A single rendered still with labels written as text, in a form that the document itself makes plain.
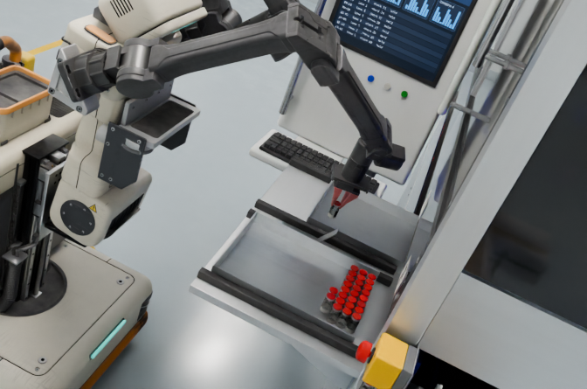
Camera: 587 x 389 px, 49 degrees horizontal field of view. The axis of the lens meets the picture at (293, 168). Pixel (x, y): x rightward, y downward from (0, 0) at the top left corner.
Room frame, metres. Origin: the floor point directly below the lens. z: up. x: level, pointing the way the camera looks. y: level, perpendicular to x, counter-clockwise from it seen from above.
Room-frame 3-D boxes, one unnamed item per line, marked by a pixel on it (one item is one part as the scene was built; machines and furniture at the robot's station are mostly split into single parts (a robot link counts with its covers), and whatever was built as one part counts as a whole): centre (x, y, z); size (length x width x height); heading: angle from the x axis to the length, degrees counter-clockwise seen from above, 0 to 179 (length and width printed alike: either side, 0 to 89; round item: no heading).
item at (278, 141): (1.89, -0.08, 0.82); 0.40 x 0.14 x 0.02; 80
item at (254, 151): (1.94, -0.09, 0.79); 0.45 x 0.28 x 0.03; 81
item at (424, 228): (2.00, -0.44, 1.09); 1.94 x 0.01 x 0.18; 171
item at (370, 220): (1.52, -0.27, 0.90); 0.34 x 0.26 x 0.04; 81
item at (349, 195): (1.46, -0.14, 0.99); 0.07 x 0.07 x 0.09; 7
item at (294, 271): (1.20, -0.10, 0.90); 0.34 x 0.26 x 0.04; 81
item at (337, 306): (1.18, -0.21, 0.90); 0.18 x 0.02 x 0.05; 171
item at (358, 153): (1.46, -0.16, 1.13); 0.07 x 0.06 x 0.07; 111
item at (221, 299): (1.36, -0.17, 0.87); 0.70 x 0.48 x 0.02; 171
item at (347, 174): (1.46, -0.15, 1.07); 0.10 x 0.07 x 0.07; 97
